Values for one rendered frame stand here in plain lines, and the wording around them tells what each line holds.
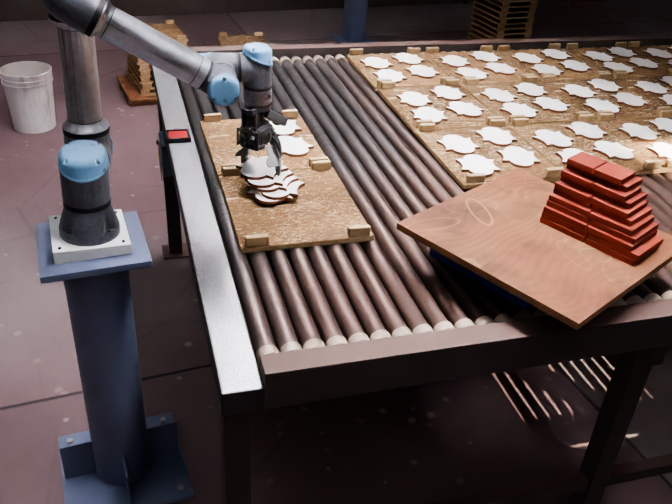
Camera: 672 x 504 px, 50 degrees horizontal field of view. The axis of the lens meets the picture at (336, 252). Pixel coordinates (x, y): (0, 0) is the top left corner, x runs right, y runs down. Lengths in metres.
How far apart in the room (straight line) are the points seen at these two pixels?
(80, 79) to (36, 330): 1.49
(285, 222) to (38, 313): 1.59
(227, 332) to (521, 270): 0.66
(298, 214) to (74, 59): 0.67
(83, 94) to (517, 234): 1.11
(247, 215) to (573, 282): 0.85
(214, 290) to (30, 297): 1.76
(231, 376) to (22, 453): 1.33
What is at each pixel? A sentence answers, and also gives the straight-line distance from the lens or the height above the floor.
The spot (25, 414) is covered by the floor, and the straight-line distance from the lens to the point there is 2.83.
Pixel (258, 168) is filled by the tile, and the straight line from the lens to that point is 2.07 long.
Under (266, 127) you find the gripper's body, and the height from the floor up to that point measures 1.13.
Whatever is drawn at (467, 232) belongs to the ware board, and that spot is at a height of 1.04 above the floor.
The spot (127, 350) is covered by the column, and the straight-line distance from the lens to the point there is 2.16.
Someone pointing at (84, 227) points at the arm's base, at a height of 0.95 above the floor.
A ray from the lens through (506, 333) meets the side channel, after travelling 1.61.
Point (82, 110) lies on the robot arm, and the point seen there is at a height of 1.20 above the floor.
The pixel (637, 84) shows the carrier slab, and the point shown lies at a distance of 3.35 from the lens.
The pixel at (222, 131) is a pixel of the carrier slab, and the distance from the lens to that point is 2.46.
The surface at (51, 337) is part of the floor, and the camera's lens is 3.13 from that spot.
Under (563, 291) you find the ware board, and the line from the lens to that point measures 1.62.
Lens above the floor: 1.91
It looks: 32 degrees down
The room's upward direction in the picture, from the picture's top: 4 degrees clockwise
